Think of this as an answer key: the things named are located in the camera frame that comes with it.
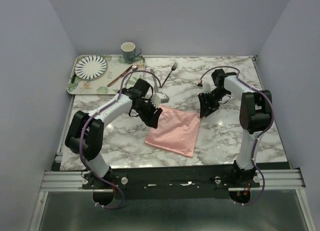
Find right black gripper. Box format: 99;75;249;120
197;88;229;118

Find pink cloth napkin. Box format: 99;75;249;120
145;105;201;158

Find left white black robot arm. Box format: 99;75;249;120
64;78;163;189

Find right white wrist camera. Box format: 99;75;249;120
197;83;211;94

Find silver spoon on tray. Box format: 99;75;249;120
125;63;138;85

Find aluminium rail frame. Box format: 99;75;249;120
27;150;316;231

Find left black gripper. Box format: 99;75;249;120
134;100;163;130

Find black silver fork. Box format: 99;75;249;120
160;62;178;88

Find copper knife on tray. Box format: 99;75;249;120
107;65;132;88

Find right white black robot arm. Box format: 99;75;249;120
198;66;275;187

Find leaf pattern serving tray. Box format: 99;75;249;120
66;54;132;95

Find green ceramic mug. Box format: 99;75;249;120
120;42;142;64

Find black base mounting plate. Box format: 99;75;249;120
82;164;261;200

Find striped white plate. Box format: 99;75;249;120
74;55;108;81

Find silver table knife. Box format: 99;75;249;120
149;68;159;93

